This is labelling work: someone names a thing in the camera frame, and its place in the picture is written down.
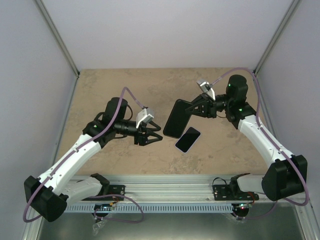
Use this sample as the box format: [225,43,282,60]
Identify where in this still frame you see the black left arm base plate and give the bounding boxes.
[83,184,126,202]

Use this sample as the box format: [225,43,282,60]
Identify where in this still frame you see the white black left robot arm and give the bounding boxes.
[23,97,163,223]

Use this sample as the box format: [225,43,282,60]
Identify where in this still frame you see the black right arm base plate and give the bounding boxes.
[212,184,260,201]

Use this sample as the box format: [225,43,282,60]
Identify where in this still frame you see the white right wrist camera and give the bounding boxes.
[196,79,216,101]

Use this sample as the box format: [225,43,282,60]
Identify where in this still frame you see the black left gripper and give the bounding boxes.
[115,119,163,146]

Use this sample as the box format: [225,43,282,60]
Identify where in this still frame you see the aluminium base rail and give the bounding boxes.
[34,173,311,203]

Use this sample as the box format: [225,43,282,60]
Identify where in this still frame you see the clear plastic bag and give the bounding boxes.
[92,221,104,236]

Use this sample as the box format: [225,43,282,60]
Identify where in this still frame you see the controller circuit board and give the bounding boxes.
[93,202,117,212]
[237,202,253,210]

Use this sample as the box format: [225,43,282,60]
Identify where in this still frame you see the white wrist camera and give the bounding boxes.
[196,79,216,101]
[135,107,155,129]

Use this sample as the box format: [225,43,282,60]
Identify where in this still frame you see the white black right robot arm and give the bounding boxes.
[185,74,309,202]

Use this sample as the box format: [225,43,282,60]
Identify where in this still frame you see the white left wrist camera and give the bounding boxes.
[135,107,155,129]

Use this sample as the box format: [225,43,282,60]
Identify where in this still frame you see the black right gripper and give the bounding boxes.
[184,92,233,119]

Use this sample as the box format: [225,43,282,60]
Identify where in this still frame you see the grey slotted cable duct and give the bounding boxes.
[65,203,234,214]

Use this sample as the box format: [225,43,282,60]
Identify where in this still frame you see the aluminium frame post left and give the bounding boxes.
[34,0,80,78]

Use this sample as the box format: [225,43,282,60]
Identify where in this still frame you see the aluminium frame post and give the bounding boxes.
[253,0,302,75]
[34,0,80,78]

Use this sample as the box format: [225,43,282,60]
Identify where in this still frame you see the black phone with white edge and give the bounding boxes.
[175,127,201,154]

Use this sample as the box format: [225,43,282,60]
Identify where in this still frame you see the right controller circuit board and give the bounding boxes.
[237,202,253,210]

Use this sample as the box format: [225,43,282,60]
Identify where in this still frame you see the left controller circuit board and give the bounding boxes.
[93,202,117,212]

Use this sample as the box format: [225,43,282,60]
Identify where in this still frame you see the aluminium frame post right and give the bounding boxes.
[253,0,302,75]

